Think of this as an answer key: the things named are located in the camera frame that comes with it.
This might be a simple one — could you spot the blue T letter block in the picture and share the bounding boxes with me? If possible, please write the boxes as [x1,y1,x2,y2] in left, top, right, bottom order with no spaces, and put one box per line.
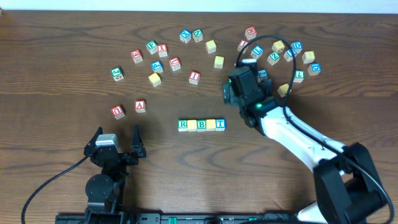
[216,119,226,131]

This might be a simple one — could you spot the yellow O letter block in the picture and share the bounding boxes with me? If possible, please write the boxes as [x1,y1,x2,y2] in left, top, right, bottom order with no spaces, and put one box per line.
[206,119,216,131]

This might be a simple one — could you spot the green R letter block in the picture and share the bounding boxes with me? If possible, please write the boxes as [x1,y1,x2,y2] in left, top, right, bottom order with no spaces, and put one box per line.
[177,119,188,132]

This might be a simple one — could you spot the green B letter block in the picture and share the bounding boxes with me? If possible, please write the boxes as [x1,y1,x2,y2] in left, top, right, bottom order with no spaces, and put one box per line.
[197,119,206,132]

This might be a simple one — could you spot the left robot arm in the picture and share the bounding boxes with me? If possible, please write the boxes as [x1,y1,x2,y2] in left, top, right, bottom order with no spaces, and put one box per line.
[83,126,146,223]

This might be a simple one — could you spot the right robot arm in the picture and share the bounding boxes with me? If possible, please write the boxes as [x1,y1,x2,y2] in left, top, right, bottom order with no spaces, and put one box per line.
[223,66,391,223]

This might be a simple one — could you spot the blue Z letter block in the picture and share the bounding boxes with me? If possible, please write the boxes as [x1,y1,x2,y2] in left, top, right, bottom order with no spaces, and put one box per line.
[257,69,268,82]

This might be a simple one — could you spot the blue L letter block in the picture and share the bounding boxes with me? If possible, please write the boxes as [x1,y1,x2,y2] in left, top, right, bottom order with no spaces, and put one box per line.
[251,45,264,59]

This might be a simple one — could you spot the red U block left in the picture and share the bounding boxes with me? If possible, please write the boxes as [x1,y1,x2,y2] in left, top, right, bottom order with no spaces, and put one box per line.
[111,105,125,119]

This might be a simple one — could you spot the red u block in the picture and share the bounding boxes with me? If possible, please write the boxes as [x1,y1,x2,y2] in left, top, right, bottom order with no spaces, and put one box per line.
[169,57,181,71]
[111,105,125,119]

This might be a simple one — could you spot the red A letter block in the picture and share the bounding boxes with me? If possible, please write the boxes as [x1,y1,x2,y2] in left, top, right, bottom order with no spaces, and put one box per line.
[134,100,146,113]

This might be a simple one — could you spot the green Z letter block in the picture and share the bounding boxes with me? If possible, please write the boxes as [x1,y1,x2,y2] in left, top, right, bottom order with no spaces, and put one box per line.
[267,52,280,65]

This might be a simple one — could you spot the red I block upper right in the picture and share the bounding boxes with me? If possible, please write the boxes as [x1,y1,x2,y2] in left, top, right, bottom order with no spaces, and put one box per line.
[238,40,248,52]

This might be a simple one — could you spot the red i block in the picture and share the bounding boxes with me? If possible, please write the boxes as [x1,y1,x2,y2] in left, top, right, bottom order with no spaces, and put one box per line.
[238,40,248,52]
[188,71,201,85]

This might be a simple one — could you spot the red I block centre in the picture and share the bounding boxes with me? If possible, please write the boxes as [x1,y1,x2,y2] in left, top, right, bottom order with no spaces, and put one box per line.
[188,71,201,85]

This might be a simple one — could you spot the yellow C letter block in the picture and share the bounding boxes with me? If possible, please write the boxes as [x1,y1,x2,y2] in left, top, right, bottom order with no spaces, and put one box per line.
[205,40,217,54]

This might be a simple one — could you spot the red H letter block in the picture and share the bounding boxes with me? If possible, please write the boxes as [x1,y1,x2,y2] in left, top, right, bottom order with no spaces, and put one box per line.
[245,27,257,40]

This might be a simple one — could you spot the blue S letter block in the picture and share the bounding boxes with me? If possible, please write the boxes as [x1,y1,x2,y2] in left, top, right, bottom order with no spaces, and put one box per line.
[284,49,297,62]

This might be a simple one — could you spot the green L letter block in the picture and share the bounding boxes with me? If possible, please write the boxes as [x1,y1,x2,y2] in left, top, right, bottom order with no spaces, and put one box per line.
[294,70,305,83]

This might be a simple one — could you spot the blue D block upper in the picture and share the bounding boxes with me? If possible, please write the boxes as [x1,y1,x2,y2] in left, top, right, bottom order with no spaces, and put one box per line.
[290,41,303,54]

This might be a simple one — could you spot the blue d block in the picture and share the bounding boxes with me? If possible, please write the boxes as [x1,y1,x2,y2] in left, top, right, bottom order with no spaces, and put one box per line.
[290,41,303,54]
[308,63,322,76]

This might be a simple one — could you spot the yellow 8 letter block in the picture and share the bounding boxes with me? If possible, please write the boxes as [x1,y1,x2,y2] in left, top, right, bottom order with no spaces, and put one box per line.
[302,51,315,64]

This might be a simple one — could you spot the red U block centre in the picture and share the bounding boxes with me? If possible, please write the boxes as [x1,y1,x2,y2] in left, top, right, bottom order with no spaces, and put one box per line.
[169,57,181,71]

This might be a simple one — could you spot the blue D block right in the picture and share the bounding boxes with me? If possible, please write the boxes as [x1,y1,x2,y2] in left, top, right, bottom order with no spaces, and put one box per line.
[308,63,322,76]

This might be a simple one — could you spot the green J letter block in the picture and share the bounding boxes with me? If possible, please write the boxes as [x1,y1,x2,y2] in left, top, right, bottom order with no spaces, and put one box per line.
[111,67,124,82]

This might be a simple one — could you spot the blue X letter block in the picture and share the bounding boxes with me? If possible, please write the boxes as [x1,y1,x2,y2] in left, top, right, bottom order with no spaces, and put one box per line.
[180,29,192,44]

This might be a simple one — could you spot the blue P letter block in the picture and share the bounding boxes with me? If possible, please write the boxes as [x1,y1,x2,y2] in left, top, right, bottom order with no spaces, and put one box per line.
[151,60,164,73]

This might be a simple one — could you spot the red Y letter block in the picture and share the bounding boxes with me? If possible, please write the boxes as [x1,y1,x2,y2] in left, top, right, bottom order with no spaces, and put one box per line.
[157,44,168,57]

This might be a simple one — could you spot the red G letter block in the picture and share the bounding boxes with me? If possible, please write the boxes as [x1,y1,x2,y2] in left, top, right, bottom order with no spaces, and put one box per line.
[131,49,143,63]

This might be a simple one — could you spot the green F letter block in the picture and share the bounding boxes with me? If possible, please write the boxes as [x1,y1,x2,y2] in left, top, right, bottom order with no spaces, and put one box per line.
[146,40,158,55]

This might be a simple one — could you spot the right black cable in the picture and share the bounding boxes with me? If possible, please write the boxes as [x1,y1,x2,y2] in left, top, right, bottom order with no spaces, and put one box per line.
[234,34,395,224]

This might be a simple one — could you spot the black cable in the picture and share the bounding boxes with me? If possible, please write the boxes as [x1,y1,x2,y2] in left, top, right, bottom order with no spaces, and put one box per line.
[234,34,395,224]
[21,155,91,224]

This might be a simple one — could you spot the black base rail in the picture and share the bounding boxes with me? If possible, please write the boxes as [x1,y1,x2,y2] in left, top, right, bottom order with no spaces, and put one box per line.
[55,213,297,224]

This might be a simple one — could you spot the left black cable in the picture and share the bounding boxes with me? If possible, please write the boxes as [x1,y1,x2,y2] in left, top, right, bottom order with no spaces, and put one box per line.
[21,155,91,224]

